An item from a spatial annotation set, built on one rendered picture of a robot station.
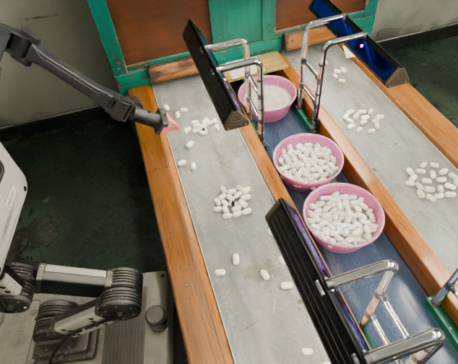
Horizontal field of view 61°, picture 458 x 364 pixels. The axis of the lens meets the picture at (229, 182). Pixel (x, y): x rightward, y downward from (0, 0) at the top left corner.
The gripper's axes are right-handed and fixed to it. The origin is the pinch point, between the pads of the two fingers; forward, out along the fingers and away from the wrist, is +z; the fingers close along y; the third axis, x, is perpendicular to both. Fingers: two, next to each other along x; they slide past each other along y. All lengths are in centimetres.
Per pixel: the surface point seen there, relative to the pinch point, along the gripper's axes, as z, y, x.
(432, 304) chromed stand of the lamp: 51, -91, -26
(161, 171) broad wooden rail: -4.0, -14.8, 12.0
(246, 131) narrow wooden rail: 25.2, -5.5, -12.1
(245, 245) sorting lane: 14, -55, 1
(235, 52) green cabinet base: 31, 46, -24
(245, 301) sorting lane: 9, -74, 5
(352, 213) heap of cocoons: 43, -56, -24
